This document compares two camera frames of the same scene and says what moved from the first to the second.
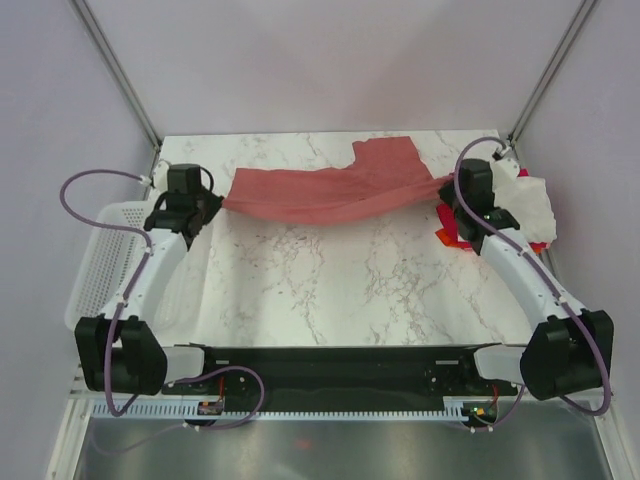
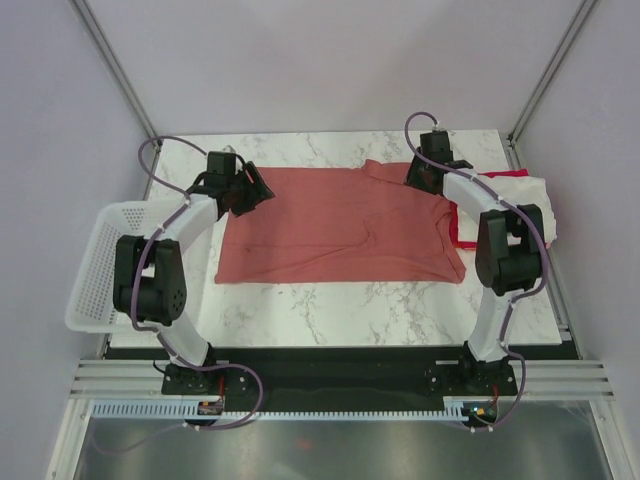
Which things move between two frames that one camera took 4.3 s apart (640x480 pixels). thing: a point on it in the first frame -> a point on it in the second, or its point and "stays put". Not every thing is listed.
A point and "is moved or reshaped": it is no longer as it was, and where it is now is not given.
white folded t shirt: x=526 y=198 stays put
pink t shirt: x=382 y=174 is moved or reshaped
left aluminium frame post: x=119 y=69 stays put
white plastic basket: x=107 y=250 stays put
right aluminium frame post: x=551 y=70 stays put
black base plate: x=345 y=377 stays put
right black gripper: x=446 y=193 -> x=413 y=179
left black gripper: x=213 y=203 -> x=257 y=192
